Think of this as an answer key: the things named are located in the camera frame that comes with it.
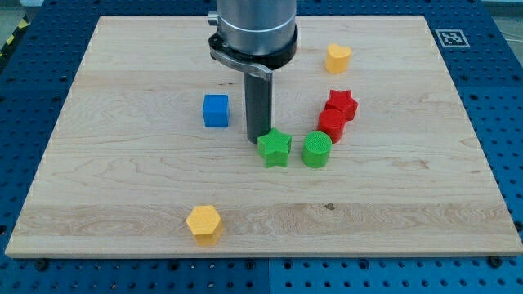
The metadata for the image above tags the green star block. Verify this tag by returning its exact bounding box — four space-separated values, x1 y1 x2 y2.
257 127 292 168

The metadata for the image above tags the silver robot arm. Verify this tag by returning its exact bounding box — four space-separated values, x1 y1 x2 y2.
208 0 298 82

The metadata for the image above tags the red star block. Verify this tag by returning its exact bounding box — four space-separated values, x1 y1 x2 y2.
324 90 359 121

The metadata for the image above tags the green cylinder block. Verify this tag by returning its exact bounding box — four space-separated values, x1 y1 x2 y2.
302 131 332 168

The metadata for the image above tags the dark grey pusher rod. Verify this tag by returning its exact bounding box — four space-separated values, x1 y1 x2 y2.
244 73 272 144

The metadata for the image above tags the blue cube block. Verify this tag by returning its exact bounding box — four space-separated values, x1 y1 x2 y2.
202 94 230 128

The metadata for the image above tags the red cylinder block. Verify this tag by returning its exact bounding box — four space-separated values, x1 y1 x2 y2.
317 109 346 143

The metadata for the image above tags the yellow hexagon block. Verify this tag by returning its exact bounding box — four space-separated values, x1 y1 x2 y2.
186 205 224 246

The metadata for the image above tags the wooden board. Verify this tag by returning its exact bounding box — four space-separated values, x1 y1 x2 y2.
6 16 522 258

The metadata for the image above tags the yellow heart block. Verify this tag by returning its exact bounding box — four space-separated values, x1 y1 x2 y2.
324 43 352 74

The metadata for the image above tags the fiducial marker tag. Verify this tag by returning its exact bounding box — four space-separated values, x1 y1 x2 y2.
435 29 470 48

